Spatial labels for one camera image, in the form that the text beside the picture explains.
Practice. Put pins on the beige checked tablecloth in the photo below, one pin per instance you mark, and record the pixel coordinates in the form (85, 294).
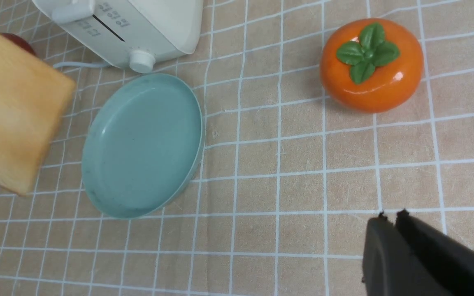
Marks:
(290, 177)

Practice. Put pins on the orange toy persimmon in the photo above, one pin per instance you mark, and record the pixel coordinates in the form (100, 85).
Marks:
(371, 65)

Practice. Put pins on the light blue plate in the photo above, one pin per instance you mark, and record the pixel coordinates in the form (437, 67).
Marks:
(143, 147)

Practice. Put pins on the toast slice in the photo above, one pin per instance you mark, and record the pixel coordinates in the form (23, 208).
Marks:
(33, 99)

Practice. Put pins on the white two-slot toaster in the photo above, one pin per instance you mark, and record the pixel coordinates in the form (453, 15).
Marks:
(130, 34)

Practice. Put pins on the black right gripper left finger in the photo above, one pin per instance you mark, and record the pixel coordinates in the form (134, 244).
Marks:
(389, 266)

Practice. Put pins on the red toy apple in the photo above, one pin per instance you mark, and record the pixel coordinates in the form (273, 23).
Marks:
(19, 41)

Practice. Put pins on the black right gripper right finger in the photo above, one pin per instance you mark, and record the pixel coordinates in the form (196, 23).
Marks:
(447, 261)

